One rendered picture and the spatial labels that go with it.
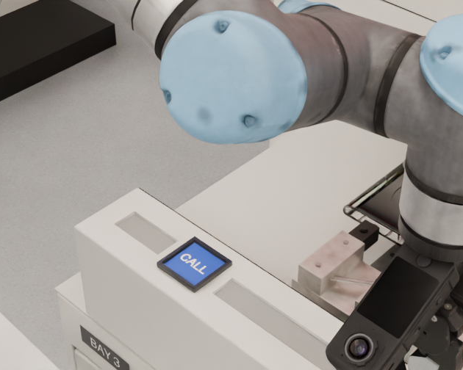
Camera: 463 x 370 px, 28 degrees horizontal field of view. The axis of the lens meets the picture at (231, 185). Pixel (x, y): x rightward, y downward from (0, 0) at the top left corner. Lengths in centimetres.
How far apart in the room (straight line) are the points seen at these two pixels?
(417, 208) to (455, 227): 3
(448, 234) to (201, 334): 34
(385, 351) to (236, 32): 28
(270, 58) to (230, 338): 44
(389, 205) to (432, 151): 52
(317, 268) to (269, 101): 55
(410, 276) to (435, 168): 10
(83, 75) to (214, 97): 255
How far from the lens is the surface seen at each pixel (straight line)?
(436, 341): 74
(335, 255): 105
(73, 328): 117
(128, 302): 101
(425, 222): 67
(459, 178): 63
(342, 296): 105
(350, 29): 62
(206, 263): 96
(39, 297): 230
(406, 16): 140
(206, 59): 51
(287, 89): 52
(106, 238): 100
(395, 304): 69
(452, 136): 62
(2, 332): 112
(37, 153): 274
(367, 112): 64
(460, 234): 67
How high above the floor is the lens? 163
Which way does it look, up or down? 39 degrees down
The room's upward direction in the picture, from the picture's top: straight up
